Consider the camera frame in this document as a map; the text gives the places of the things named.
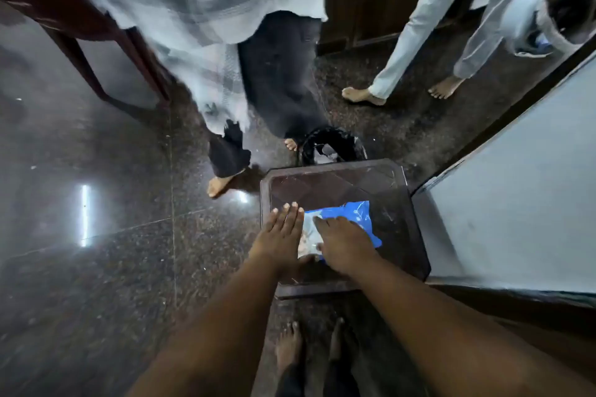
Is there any person's left forearm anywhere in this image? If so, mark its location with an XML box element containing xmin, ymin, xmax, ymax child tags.
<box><xmin>125</xmin><ymin>256</ymin><xmax>299</xmax><ymax>397</ymax></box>

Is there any person's left hand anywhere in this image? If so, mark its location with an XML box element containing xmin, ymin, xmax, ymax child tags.
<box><xmin>249</xmin><ymin>202</ymin><xmax>317</xmax><ymax>273</ymax></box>

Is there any small dark brown table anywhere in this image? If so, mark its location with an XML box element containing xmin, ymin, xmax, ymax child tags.
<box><xmin>259</xmin><ymin>159</ymin><xmax>432</xmax><ymax>300</ymax></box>

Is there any blue and white plastic packet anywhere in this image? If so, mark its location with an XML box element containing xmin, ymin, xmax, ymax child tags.
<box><xmin>297</xmin><ymin>200</ymin><xmax>383</xmax><ymax>263</ymax></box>

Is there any person's left foot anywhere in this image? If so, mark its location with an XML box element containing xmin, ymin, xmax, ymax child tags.
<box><xmin>274</xmin><ymin>321</ymin><xmax>304</xmax><ymax>381</ymax></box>

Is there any black waste bin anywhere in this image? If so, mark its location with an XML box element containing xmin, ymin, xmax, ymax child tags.
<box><xmin>297</xmin><ymin>126</ymin><xmax>369</xmax><ymax>167</ymax></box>

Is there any person's right hand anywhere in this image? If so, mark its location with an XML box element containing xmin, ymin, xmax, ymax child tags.
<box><xmin>312</xmin><ymin>216</ymin><xmax>381</xmax><ymax>278</ymax></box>

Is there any white mattress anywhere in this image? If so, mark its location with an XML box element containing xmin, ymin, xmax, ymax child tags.
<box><xmin>412</xmin><ymin>51</ymin><xmax>596</xmax><ymax>296</ymax></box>

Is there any white plastic bag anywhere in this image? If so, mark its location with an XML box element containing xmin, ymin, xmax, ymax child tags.
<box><xmin>499</xmin><ymin>0</ymin><xmax>596</xmax><ymax>59</ymax></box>

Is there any person's right forearm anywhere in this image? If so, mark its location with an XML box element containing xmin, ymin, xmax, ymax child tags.
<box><xmin>348</xmin><ymin>262</ymin><xmax>596</xmax><ymax>397</ymax></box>

